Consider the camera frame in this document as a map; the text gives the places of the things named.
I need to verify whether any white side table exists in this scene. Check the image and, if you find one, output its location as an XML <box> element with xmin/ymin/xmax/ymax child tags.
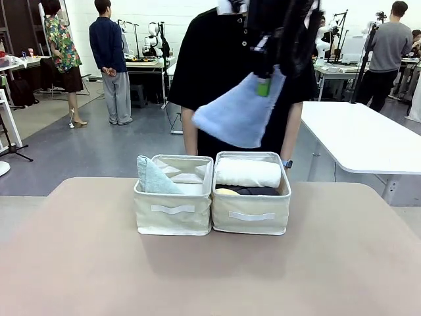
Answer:
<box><xmin>299</xmin><ymin>101</ymin><xmax>421</xmax><ymax>207</ymax></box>

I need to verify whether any teal triangle-folded towel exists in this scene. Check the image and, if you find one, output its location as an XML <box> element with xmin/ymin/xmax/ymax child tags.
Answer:
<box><xmin>136</xmin><ymin>155</ymin><xmax>186</xmax><ymax>195</ymax></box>

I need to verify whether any person in black polo shirt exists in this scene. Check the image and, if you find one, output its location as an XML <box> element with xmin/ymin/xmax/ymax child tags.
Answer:
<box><xmin>167</xmin><ymin>0</ymin><xmax>319</xmax><ymax>156</ymax></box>

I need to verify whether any person at room edge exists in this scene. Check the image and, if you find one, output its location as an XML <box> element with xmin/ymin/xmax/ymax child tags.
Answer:
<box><xmin>410</xmin><ymin>29</ymin><xmax>421</xmax><ymax>60</ymax></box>

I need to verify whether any black tripod stand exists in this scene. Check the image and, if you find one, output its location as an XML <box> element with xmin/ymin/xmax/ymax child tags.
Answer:
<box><xmin>0</xmin><ymin>111</ymin><xmax>34</xmax><ymax>163</ymax></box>

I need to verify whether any grey step stool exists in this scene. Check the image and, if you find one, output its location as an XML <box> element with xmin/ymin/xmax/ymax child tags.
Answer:
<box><xmin>129</xmin><ymin>84</ymin><xmax>149</xmax><ymax>109</ymax></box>

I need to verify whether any dark grey towel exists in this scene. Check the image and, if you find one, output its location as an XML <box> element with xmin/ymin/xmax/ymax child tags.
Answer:
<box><xmin>234</xmin><ymin>186</ymin><xmax>281</xmax><ymax>196</ymax></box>

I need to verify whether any white towel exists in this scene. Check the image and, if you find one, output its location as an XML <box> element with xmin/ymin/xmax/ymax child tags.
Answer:
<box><xmin>214</xmin><ymin>157</ymin><xmax>283</xmax><ymax>188</ymax></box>

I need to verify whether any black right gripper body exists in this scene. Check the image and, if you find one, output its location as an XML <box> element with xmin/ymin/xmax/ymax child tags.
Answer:
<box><xmin>249</xmin><ymin>31</ymin><xmax>283</xmax><ymax>81</ymax></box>

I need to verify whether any person's left forearm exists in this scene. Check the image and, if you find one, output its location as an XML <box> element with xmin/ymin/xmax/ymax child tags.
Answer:
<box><xmin>280</xmin><ymin>100</ymin><xmax>304</xmax><ymax>162</ymax></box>

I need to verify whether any cream fabric storage bin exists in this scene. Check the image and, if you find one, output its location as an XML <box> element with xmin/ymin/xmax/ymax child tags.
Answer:
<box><xmin>211</xmin><ymin>151</ymin><xmax>292</xmax><ymax>236</ymax></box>
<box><xmin>133</xmin><ymin>153</ymin><xmax>215</xmax><ymax>236</ymax></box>

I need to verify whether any person in floral shirt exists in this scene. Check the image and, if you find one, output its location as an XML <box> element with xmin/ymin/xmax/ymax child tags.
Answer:
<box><xmin>40</xmin><ymin>0</ymin><xmax>89</xmax><ymax>129</ymax></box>

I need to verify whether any light blue triangle-folded towel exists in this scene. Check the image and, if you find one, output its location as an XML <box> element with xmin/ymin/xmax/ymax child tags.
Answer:
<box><xmin>191</xmin><ymin>64</ymin><xmax>287</xmax><ymax>149</ymax></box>

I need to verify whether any tall black camera tripod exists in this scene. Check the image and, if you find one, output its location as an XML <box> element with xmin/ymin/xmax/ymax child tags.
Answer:
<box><xmin>349</xmin><ymin>11</ymin><xmax>387</xmax><ymax>105</ymax></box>

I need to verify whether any person in navy jacket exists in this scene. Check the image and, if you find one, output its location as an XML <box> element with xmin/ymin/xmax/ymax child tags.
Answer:
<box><xmin>89</xmin><ymin>0</ymin><xmax>134</xmax><ymax>126</ymax></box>

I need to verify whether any white background humanoid robot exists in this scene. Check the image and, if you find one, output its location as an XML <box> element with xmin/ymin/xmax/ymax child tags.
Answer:
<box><xmin>142</xmin><ymin>21</ymin><xmax>165</xmax><ymax>57</ymax></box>

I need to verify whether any person in grey sweater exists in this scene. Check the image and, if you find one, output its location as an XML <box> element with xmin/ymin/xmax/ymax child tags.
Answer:
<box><xmin>355</xmin><ymin>1</ymin><xmax>414</xmax><ymax>113</ymax></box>

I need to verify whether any person's right forearm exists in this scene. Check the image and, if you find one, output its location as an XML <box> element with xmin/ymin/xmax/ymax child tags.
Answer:
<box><xmin>181</xmin><ymin>106</ymin><xmax>199</xmax><ymax>156</ymax></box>

